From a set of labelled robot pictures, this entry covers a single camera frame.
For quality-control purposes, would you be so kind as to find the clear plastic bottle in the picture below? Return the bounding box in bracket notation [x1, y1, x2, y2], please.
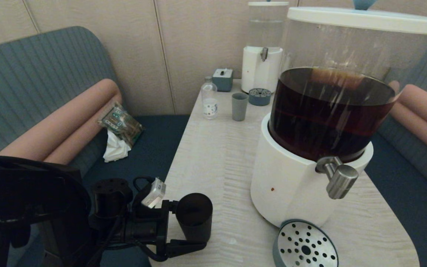
[201, 76, 218, 120]

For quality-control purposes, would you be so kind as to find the large tea dispenser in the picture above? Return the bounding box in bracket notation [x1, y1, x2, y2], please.
[250, 18, 427, 228]

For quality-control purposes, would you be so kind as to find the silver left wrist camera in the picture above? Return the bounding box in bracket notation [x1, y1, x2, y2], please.
[141, 178, 166, 208]

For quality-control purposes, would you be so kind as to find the small round drip tray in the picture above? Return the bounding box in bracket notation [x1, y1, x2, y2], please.
[248, 88, 272, 106]

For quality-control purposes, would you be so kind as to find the large white lid blue knob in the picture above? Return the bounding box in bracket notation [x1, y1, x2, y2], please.
[287, 0, 427, 35]

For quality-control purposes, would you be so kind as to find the large metal dispenser tap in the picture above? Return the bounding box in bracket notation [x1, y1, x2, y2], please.
[315, 156, 359, 200]

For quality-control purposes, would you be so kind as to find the black left camera cable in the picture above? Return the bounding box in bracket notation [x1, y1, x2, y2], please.
[132, 177, 155, 199]

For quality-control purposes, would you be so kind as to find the small water dispenser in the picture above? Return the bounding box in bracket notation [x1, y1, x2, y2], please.
[241, 6, 288, 94]

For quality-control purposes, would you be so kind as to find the black cup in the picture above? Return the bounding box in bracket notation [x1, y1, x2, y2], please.
[176, 193, 213, 243]

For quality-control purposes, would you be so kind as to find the grey cup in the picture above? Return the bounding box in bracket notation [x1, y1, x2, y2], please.
[231, 93, 249, 121]

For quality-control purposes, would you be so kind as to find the large round perforated drip tray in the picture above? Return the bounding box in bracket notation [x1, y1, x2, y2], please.
[273, 220, 339, 267]

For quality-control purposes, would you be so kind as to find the small white dispenser lid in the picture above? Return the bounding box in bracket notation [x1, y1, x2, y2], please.
[248, 0, 289, 7]

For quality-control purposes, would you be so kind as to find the white crumpled tissue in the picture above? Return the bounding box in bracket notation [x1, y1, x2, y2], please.
[103, 129, 132, 163]

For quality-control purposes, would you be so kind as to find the blue-grey upholstered sofa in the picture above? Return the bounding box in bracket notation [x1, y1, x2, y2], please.
[0, 26, 191, 267]
[364, 32, 427, 267]

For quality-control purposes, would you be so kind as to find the green snack packet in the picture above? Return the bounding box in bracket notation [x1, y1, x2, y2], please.
[98, 102, 144, 146]

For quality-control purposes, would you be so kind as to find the blue-grey tissue box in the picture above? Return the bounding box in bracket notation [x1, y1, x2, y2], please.
[212, 68, 234, 92]

